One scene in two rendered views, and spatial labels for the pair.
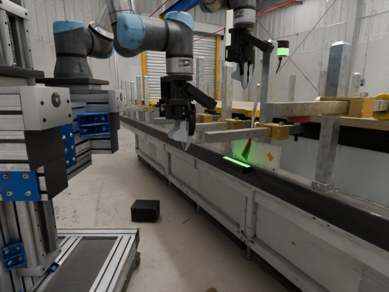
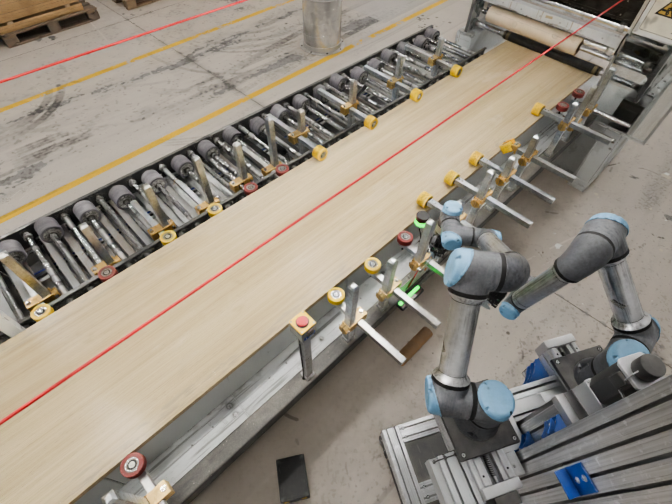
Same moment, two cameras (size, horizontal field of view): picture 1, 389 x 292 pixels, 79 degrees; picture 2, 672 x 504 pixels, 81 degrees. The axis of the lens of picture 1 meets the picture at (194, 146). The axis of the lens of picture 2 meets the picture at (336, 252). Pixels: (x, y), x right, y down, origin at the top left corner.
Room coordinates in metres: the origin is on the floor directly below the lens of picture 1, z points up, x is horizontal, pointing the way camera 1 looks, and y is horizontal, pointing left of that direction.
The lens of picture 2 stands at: (1.64, 0.72, 2.47)
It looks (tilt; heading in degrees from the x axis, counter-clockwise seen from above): 53 degrees down; 252
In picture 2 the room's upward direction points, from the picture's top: 2 degrees clockwise
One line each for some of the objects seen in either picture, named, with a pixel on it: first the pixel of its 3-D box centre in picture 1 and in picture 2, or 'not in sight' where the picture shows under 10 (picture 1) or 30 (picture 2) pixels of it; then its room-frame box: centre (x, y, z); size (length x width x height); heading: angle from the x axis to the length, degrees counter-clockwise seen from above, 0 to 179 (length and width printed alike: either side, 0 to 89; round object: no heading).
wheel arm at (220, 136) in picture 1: (260, 132); (432, 265); (0.82, -0.23, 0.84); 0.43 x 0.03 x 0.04; 118
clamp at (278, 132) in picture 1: (270, 130); (420, 259); (0.87, -0.28, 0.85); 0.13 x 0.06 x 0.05; 28
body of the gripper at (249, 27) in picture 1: (241, 45); (440, 241); (0.89, -0.16, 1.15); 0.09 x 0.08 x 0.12; 48
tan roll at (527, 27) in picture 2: not in sight; (555, 38); (-0.93, -1.86, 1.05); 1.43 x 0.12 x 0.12; 118
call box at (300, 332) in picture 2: not in sight; (302, 326); (1.55, 0.09, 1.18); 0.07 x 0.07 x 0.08; 28
